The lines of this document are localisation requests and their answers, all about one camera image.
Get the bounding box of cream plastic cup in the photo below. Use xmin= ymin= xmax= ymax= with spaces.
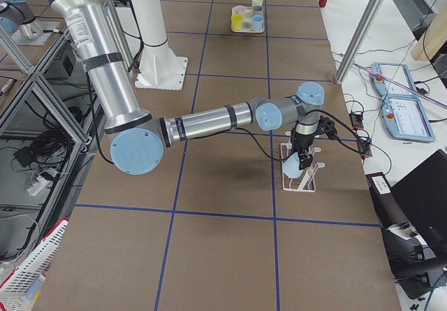
xmin=251 ymin=0 xmax=263 ymax=7

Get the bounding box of white plastic basket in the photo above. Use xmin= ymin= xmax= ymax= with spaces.
xmin=1 ymin=218 xmax=68 ymax=310

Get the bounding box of black laptop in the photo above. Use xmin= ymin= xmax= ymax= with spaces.
xmin=383 ymin=149 xmax=447 ymax=249

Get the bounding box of light blue plastic cup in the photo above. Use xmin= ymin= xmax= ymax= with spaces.
xmin=282 ymin=152 xmax=303 ymax=179

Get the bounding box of grey plastic cup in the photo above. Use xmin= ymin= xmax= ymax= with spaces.
xmin=251 ymin=6 xmax=263 ymax=16

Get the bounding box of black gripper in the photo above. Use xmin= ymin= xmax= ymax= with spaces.
xmin=291 ymin=122 xmax=316 ymax=170

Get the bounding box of pink plastic cup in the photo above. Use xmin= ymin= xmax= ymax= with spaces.
xmin=232 ymin=5 xmax=247 ymax=16

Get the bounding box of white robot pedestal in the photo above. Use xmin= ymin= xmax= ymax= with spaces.
xmin=131 ymin=0 xmax=188 ymax=91

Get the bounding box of black camera cable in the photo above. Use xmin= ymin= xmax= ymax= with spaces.
xmin=97 ymin=110 xmax=364 ymax=167

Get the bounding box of white wire cup rack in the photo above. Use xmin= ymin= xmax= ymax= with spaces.
xmin=280 ymin=138 xmax=325 ymax=193

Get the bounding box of cream plastic tray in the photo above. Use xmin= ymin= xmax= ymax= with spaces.
xmin=236 ymin=7 xmax=265 ymax=34

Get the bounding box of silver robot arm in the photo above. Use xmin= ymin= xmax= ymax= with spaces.
xmin=48 ymin=0 xmax=325 ymax=178

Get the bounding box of long metal grabber stick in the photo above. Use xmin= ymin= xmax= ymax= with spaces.
xmin=352 ymin=62 xmax=447 ymax=110

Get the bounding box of blue teach pendant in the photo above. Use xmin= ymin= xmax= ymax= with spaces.
xmin=381 ymin=94 xmax=436 ymax=143
xmin=371 ymin=62 xmax=416 ymax=96

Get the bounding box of white power strip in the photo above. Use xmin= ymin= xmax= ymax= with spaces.
xmin=27 ymin=175 xmax=52 ymax=196

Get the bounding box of aluminium frame post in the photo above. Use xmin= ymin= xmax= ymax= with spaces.
xmin=335 ymin=0 xmax=384 ymax=85

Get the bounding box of yellow plastic cup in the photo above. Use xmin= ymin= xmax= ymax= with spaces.
xmin=230 ymin=14 xmax=244 ymax=32

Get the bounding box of near blue teach pendant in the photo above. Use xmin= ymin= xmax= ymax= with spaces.
xmin=381 ymin=94 xmax=436 ymax=143

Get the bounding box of far blue teach pendant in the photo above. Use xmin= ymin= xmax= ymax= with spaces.
xmin=371 ymin=62 xmax=416 ymax=96

